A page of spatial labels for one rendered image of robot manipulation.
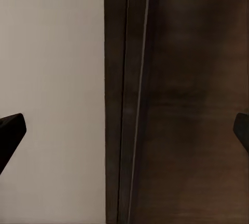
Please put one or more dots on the cabinet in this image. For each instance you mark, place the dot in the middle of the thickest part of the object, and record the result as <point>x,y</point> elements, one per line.
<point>176,76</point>

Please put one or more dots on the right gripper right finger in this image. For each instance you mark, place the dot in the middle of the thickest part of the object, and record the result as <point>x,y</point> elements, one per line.
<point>241,129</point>

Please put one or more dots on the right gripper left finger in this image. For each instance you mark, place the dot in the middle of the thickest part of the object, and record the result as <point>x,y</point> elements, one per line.
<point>12,131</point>

